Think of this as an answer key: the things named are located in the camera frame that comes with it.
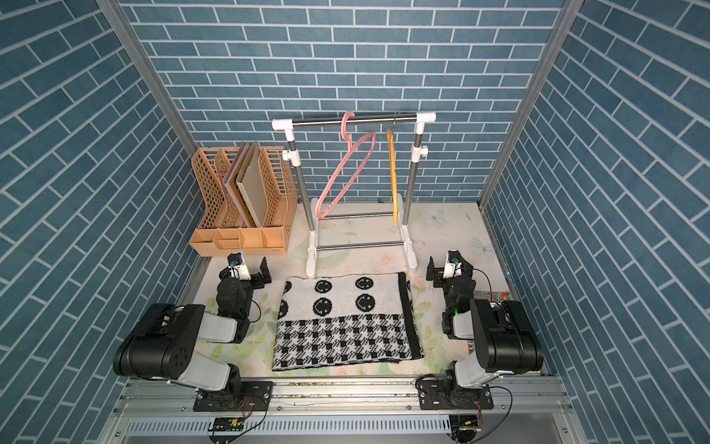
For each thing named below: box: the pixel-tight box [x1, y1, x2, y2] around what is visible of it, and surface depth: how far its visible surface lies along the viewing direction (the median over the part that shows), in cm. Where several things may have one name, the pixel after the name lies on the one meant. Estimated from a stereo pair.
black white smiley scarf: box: [271, 271, 425, 372], surface depth 84 cm
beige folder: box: [235, 141, 269, 228], surface depth 93 cm
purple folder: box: [222, 142, 252, 229], surface depth 92 cm
